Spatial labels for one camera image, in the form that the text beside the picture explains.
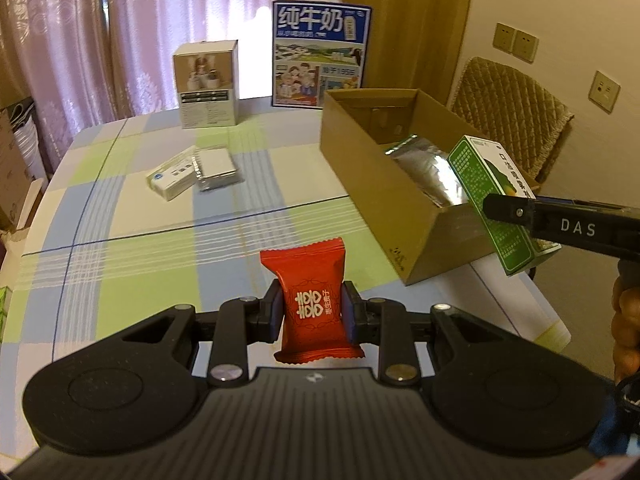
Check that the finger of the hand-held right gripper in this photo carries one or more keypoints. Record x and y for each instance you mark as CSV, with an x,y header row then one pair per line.
x,y
507,210

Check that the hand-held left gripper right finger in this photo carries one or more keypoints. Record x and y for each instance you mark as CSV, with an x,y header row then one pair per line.
x,y
351,317

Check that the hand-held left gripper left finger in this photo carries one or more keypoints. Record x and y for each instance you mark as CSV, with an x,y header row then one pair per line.
x,y
274,310

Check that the red candy packet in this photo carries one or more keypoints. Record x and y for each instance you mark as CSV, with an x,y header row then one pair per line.
x,y
310,305

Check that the green medicine box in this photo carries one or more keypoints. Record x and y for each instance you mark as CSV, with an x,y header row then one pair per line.
x,y
480,175

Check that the silver foil bag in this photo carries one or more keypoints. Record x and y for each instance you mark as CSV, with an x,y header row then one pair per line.
x,y
425,170

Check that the brown cardboard box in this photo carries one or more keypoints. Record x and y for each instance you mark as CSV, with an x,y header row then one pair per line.
x,y
380,200

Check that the person's right hand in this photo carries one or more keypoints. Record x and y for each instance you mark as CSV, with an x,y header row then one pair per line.
x,y
629,330

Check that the shiny plastic packet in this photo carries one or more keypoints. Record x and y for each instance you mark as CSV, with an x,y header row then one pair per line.
x,y
215,165

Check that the white and blue medicine box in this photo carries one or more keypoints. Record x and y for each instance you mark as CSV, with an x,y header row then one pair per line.
x,y
170,177

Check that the dark blue cloth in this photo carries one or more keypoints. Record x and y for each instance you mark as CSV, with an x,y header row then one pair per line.
x,y
617,422

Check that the wooden door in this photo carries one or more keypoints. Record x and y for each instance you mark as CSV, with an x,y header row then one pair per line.
x,y
410,20

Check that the white product box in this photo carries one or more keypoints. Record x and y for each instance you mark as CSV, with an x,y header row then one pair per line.
x,y
207,85

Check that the blue printed milk carton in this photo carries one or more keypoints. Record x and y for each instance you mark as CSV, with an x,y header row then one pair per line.
x,y
320,55

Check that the cardboard storage box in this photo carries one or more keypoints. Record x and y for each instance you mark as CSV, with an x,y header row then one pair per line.
x,y
15,180

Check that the white paper bag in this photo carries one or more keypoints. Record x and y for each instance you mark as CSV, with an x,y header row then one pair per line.
x,y
27,140

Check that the pink sheer curtain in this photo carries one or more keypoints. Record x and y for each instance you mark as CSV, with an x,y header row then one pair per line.
x,y
140,35

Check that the beige curtain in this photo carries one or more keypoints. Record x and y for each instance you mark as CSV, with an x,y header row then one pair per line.
x,y
17,25

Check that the beige wall socket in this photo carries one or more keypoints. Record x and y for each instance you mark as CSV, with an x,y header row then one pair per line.
x,y
505,37
526,46

